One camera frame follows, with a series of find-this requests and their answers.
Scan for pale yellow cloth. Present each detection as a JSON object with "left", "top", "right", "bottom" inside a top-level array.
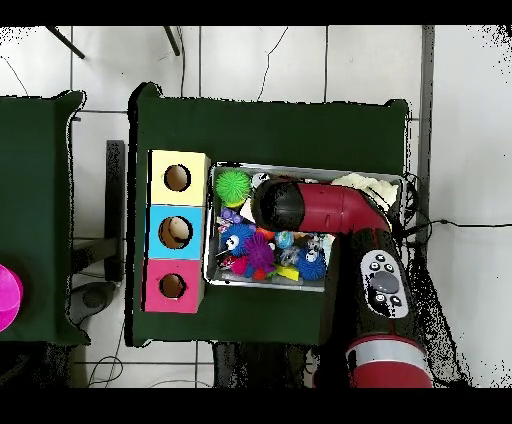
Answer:
[{"left": 331, "top": 172, "right": 400, "bottom": 213}]

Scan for wooden box three holes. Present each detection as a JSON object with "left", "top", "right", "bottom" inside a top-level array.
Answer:
[{"left": 143, "top": 149, "right": 212, "bottom": 315}]

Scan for dark blue spiky ball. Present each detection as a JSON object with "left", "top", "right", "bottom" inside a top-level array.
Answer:
[{"left": 219, "top": 223, "right": 256, "bottom": 257}]

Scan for plain green spiky ball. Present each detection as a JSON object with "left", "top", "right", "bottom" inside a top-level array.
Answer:
[{"left": 214, "top": 168, "right": 253, "bottom": 209}]

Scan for purple spiky toy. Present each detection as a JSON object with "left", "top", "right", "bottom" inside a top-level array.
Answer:
[{"left": 242, "top": 234, "right": 277, "bottom": 278}]

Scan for blue spiky ball with eyes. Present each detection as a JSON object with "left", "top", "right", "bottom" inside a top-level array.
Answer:
[{"left": 295, "top": 247, "right": 328, "bottom": 282}]

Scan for black flat panel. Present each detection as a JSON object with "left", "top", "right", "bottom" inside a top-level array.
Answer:
[{"left": 105, "top": 139, "right": 127, "bottom": 283}]

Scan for black tripod leg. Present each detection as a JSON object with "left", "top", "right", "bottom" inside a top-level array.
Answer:
[
  {"left": 45, "top": 25, "right": 85, "bottom": 60},
  {"left": 163, "top": 25, "right": 181, "bottom": 57}
]

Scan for dark green side table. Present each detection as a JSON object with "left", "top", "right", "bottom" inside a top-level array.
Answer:
[{"left": 0, "top": 90, "right": 89, "bottom": 345}]

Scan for magenta round disc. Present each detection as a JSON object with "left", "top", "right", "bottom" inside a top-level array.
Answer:
[{"left": 0, "top": 264, "right": 24, "bottom": 333}]

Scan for shallow wire mesh bin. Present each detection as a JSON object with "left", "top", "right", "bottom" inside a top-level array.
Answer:
[{"left": 204, "top": 163, "right": 405, "bottom": 294}]

